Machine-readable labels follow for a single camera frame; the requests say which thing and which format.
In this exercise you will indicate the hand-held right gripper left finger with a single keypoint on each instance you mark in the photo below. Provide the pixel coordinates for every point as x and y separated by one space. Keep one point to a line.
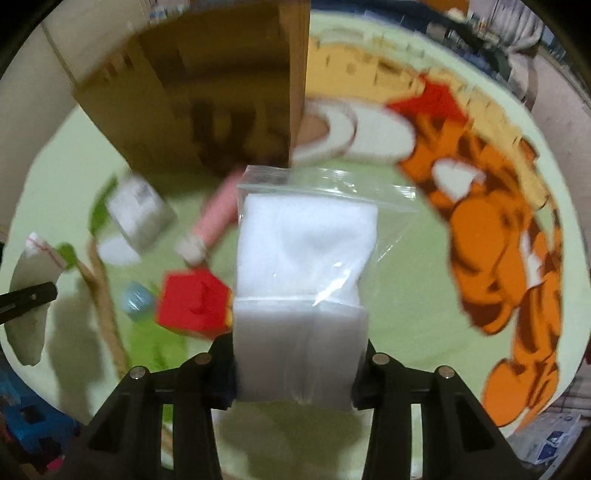
222 383

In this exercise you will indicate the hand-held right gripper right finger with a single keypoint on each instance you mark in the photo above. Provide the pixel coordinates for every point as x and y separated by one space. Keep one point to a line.
362 390

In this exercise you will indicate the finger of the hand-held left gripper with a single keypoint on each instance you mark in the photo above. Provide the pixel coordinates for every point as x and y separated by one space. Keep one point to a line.
27 297

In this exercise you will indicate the red fries-shaped box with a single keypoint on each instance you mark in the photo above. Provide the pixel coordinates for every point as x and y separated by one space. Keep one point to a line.
189 300

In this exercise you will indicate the zip bag of cotton pads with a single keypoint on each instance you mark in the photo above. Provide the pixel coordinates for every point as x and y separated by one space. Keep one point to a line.
300 258

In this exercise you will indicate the pink ribbed tube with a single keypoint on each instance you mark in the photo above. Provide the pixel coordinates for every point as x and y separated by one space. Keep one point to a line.
217 207

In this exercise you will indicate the brown cardboard box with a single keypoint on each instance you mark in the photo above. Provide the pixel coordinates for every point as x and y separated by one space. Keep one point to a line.
217 69

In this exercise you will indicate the green cartoon printed blanket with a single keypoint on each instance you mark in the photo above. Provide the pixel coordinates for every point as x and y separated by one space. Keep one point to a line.
415 286

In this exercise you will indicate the white plastic bag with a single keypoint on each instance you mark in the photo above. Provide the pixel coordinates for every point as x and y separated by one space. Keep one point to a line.
549 438

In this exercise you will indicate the dark clothes pile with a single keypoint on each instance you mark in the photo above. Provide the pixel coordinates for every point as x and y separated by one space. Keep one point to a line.
496 50

